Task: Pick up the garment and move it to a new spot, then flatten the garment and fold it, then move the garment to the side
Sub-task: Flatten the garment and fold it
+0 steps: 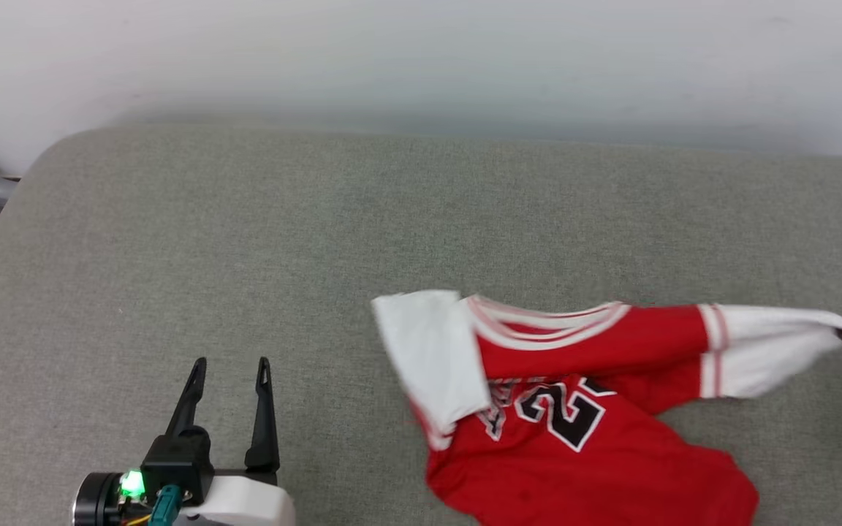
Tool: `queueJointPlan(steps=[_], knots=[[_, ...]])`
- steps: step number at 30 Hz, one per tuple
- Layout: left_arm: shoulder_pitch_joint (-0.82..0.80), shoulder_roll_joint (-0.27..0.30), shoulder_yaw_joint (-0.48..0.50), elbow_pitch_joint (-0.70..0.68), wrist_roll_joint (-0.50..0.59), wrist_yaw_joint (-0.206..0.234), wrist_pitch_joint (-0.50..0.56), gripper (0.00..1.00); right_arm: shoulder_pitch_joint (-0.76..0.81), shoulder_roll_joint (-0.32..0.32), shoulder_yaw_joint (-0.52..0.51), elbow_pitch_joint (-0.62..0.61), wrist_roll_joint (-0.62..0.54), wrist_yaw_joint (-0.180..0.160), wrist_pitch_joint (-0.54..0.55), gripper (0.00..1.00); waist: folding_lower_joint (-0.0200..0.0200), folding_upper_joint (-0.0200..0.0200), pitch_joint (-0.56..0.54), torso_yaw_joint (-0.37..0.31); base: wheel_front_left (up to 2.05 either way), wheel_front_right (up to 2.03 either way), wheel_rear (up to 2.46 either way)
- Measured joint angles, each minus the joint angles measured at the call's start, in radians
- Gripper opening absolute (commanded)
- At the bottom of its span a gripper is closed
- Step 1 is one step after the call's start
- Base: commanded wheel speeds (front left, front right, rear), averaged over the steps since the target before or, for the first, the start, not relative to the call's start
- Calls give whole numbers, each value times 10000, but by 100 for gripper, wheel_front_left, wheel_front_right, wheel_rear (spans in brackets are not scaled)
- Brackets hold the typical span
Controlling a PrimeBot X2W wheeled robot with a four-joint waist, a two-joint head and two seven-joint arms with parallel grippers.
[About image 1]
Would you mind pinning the red and white basketball jersey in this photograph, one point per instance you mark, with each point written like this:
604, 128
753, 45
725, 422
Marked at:
611, 453

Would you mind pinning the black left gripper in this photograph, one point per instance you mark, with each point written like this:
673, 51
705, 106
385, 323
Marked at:
176, 456

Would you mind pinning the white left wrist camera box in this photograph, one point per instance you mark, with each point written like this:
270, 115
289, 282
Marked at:
245, 504

